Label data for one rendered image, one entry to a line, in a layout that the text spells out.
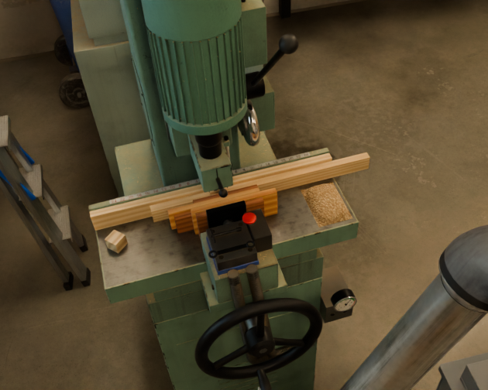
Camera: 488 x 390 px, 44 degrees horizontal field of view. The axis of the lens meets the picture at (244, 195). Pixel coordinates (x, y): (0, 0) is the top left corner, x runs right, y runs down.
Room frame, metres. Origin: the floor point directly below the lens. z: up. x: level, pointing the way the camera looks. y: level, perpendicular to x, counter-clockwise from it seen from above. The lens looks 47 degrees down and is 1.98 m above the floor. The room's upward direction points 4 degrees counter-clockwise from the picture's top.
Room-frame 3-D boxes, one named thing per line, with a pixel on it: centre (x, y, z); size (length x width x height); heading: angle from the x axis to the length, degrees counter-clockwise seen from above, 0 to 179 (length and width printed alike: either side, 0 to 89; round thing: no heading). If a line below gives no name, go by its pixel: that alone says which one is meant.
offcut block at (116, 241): (0.87, 0.30, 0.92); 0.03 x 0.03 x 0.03; 55
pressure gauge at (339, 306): (0.83, -0.23, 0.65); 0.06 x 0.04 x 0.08; 103
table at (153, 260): (0.88, 0.04, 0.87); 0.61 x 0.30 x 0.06; 103
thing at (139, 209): (1.00, 0.07, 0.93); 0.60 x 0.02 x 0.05; 103
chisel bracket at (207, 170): (1.00, 0.07, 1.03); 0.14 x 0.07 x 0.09; 13
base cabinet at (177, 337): (1.10, 0.10, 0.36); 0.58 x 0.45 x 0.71; 13
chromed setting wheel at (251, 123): (1.14, -0.03, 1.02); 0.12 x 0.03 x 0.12; 13
